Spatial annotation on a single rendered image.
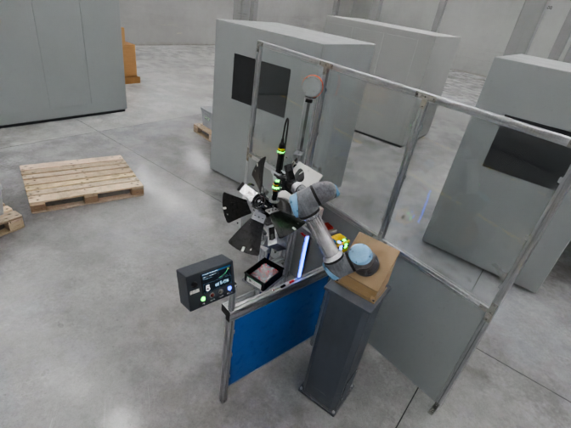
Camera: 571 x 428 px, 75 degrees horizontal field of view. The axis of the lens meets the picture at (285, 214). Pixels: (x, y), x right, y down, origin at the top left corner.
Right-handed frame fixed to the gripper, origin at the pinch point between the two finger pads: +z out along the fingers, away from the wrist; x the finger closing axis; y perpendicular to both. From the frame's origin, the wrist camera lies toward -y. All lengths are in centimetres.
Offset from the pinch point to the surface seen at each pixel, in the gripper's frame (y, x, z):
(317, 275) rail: 63, 14, -42
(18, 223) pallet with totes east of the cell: 142, -127, 233
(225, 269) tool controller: 24, -62, -44
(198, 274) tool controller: 21, -77, -43
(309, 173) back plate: 13.8, 40.7, 7.8
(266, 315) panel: 80, -26, -40
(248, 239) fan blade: 46.8, -17.3, -2.5
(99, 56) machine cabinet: 52, 65, 572
